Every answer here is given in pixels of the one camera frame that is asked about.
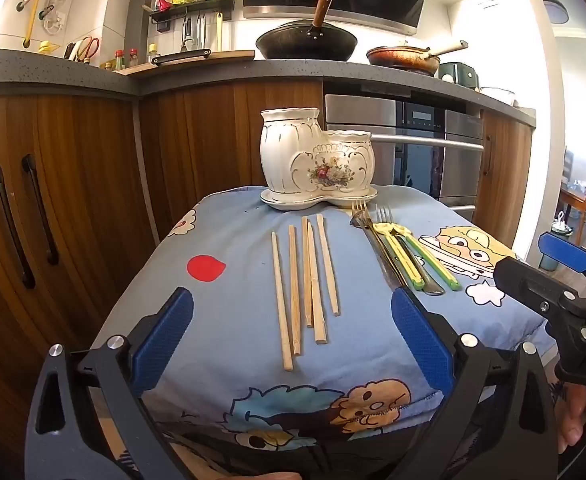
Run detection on person's right hand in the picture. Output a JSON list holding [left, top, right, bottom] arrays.
[[556, 382, 586, 455]]

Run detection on black cabinet handle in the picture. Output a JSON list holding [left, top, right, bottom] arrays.
[[21, 154, 60, 266], [0, 164, 37, 289]]

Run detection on ceiling lamp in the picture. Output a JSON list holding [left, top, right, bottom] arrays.
[[533, 0, 569, 25]]

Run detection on black wok with wooden handle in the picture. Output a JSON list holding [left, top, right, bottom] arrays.
[[255, 0, 359, 61]]

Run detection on narrow wooden cabinet door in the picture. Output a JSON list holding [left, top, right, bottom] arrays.
[[474, 110, 533, 250]]

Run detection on teal plastic bucket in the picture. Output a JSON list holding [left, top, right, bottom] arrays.
[[540, 212, 574, 271]]

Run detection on wooden cutting board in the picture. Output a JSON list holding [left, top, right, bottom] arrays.
[[118, 49, 256, 76]]

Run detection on wooden kitchen cabinet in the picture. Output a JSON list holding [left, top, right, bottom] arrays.
[[0, 82, 159, 441]]

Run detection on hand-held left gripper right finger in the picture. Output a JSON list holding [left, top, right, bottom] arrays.
[[390, 287, 559, 480]]

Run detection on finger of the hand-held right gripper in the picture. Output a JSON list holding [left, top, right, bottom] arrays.
[[540, 232, 586, 300], [493, 257, 586, 342]]

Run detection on white ceramic holder tray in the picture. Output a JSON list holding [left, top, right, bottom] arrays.
[[259, 185, 378, 211]]

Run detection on white floral ceramic utensil holder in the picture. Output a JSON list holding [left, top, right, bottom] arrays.
[[259, 107, 376, 196]]

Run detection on white bowl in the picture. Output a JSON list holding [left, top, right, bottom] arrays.
[[480, 86, 517, 106]]

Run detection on green-handled utensil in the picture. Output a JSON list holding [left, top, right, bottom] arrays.
[[395, 225, 462, 292]]

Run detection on steel spoon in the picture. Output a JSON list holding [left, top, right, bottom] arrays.
[[398, 245, 445, 297]]

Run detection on yellow gas hose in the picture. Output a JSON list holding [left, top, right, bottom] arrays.
[[24, 0, 52, 47]]

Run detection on red-handled scissors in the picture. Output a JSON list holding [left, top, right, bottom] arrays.
[[78, 36, 100, 62]]

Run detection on brown frying pan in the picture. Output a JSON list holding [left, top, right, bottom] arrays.
[[366, 40, 469, 77]]

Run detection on yellow-handled fork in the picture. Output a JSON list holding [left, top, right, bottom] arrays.
[[374, 204, 420, 291]]

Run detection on black wall spice rack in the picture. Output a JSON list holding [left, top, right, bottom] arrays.
[[150, 0, 236, 33]]

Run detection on black-handled griddle pan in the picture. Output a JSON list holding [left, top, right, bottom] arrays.
[[151, 48, 213, 66]]

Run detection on stainless steel built-in oven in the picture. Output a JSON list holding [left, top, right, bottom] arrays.
[[323, 94, 485, 209]]

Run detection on steel fork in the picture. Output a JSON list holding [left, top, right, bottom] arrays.
[[349, 200, 406, 293]]

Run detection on grey stone countertop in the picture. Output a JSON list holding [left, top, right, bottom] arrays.
[[0, 47, 536, 128]]

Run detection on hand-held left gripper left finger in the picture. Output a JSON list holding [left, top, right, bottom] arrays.
[[25, 287, 196, 480]]

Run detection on blue cartoon printed blanket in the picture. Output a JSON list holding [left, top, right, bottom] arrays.
[[93, 185, 554, 463]]

